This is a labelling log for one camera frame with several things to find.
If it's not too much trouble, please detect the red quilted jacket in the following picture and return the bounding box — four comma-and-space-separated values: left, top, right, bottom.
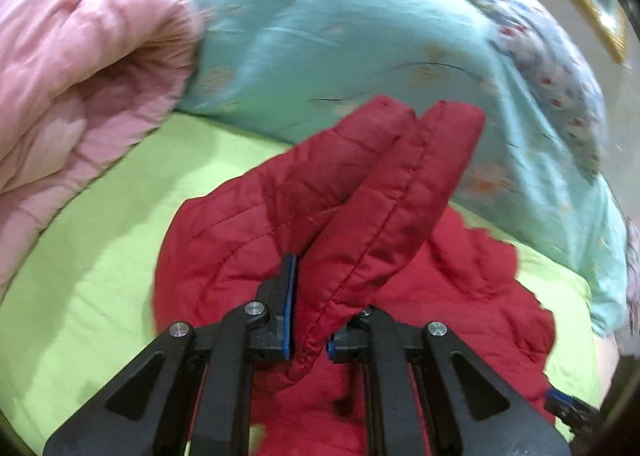
150, 94, 558, 456

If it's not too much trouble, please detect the pink plaid cloth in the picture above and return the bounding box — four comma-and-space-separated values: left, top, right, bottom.
622, 216, 640, 337

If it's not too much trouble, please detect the green bed blanket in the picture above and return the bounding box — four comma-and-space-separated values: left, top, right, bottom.
0, 110, 603, 456

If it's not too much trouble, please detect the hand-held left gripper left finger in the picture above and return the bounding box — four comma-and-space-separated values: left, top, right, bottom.
42, 253, 301, 456

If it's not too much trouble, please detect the teal floral quilt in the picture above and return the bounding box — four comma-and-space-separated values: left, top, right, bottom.
161, 0, 630, 337

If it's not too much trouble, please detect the pale pink mattress sheet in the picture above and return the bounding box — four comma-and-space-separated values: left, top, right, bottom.
594, 333, 623, 392

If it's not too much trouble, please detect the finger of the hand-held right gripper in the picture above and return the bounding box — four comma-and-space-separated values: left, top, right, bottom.
544, 387, 601, 437

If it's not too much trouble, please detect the pink quilt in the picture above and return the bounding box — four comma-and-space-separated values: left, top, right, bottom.
0, 0, 206, 287

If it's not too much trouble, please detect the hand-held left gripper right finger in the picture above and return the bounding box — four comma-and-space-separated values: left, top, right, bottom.
325, 305, 571, 456

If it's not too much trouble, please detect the animal print pillow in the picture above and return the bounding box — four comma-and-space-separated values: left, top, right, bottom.
467, 0, 608, 181

